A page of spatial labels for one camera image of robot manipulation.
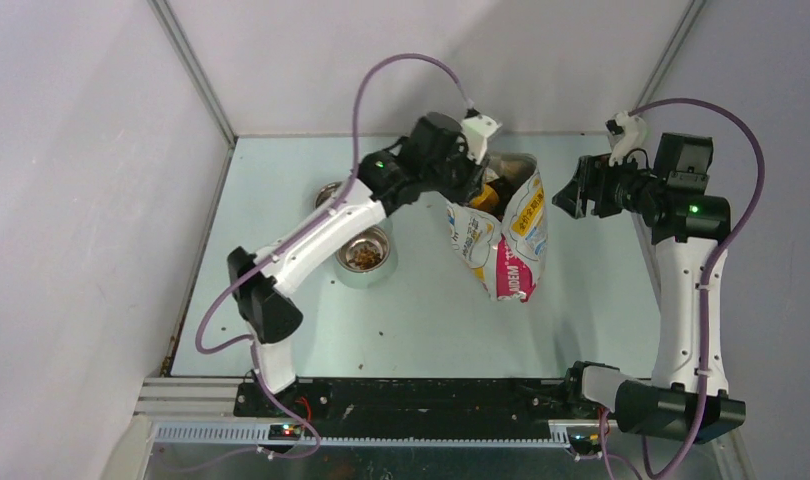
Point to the mint double bowl stand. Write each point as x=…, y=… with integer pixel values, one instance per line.
x=348, y=215

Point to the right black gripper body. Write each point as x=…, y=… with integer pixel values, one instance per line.
x=619, y=187

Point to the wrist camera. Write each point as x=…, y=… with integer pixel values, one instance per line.
x=477, y=129
x=626, y=133

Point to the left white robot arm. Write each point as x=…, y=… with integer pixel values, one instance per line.
x=440, y=154

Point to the far steel bowl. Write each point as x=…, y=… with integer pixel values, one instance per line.
x=327, y=193

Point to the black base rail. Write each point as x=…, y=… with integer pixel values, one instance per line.
x=450, y=409

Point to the near steel bowl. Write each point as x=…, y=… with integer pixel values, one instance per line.
x=373, y=236

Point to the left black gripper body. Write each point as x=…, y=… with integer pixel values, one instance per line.
x=459, y=176

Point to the steel bowl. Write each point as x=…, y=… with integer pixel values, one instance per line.
x=327, y=193
x=373, y=236

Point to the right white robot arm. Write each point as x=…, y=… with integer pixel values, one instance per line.
x=687, y=397

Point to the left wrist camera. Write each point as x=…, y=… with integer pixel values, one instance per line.
x=477, y=129

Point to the kibble in near bowl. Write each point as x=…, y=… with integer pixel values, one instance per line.
x=364, y=258

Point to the yellow plastic scoop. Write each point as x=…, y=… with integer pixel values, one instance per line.
x=488, y=201

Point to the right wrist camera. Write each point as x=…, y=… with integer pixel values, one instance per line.
x=626, y=133

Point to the pet food bag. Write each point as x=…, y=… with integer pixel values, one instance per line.
x=505, y=252

